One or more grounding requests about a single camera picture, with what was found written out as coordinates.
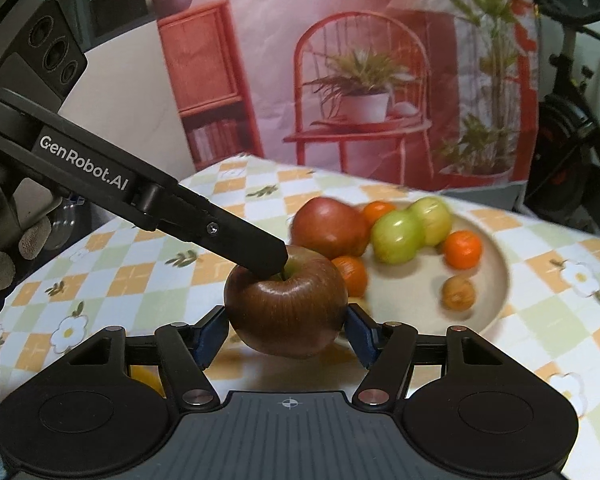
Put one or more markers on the yellow lemon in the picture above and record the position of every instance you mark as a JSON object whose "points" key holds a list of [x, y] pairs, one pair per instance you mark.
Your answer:
{"points": [[145, 379]]}

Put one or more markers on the pink printed backdrop cloth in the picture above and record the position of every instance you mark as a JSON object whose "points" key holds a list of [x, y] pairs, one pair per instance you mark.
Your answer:
{"points": [[280, 35]]}

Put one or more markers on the orange tangerine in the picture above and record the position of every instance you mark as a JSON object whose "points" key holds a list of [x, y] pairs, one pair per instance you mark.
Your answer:
{"points": [[352, 275], [461, 249], [380, 211]]}

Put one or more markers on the light red apple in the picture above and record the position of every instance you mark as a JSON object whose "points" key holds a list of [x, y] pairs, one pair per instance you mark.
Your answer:
{"points": [[330, 227]]}

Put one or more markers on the brown kiwi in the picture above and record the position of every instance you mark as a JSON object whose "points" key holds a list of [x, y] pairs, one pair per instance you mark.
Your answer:
{"points": [[458, 294]]}

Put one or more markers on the black exercise bike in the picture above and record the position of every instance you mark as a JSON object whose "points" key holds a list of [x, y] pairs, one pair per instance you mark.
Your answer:
{"points": [[570, 135]]}

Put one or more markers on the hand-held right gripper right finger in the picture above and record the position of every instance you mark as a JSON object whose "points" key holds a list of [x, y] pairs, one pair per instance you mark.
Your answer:
{"points": [[362, 337]]}

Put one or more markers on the dark red apple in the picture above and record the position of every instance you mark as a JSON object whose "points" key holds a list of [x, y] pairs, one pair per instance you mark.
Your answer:
{"points": [[285, 315]]}

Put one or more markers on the checkered flower tablecloth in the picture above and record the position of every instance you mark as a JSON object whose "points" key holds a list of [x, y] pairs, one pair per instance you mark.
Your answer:
{"points": [[545, 320]]}

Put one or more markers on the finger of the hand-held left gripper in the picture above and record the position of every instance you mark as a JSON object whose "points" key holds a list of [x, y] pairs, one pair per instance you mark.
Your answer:
{"points": [[240, 242]]}

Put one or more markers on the green apple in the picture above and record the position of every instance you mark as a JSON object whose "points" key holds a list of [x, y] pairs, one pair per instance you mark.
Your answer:
{"points": [[397, 237], [436, 219]]}

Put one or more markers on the beige round plate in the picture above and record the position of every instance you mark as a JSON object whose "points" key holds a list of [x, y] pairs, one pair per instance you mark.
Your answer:
{"points": [[410, 300]]}

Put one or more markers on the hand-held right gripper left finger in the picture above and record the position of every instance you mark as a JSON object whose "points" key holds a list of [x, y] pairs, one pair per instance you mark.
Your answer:
{"points": [[212, 340]]}

